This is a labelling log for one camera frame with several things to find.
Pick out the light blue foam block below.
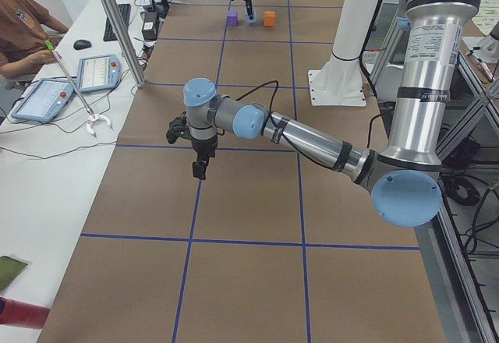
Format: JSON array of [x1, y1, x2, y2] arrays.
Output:
[[244, 9, 257, 25]]

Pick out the brown paper table cover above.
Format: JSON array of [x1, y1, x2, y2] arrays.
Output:
[[40, 0, 445, 342]]

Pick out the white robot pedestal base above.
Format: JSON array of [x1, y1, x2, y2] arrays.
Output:
[[308, 0, 378, 107]]

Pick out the near teach pendant tablet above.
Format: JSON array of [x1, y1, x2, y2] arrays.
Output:
[[11, 79, 74, 123]]

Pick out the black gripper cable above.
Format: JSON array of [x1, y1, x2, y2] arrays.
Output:
[[218, 80, 375, 172]]

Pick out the aluminium frame post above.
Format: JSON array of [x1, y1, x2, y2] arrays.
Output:
[[101, 0, 146, 88]]

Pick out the teach pendant tablet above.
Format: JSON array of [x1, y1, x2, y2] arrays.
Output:
[[76, 54, 121, 94], [11, 79, 74, 123]]

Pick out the reacher grabber stick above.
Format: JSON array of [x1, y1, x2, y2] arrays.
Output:
[[44, 40, 112, 137]]

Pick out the black power adapter box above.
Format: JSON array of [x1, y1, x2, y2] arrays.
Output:
[[141, 12, 159, 41]]

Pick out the purple foam block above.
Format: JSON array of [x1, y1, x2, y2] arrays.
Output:
[[226, 10, 239, 27]]

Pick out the black computer mouse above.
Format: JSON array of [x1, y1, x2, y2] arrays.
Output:
[[73, 39, 92, 51]]

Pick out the black keyboard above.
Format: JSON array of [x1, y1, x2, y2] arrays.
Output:
[[102, 3, 132, 42]]

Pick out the person in brown shirt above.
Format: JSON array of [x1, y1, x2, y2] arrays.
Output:
[[1, 0, 69, 80]]

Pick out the green bean bag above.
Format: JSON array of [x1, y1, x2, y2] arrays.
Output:
[[0, 256, 28, 292]]

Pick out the orange foam block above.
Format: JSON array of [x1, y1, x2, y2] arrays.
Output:
[[264, 10, 276, 27]]

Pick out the far teach pendant tablet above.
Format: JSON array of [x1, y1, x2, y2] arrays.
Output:
[[76, 54, 121, 94]]

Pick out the red cylinder bottle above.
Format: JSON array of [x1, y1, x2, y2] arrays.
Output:
[[1, 297, 51, 329]]

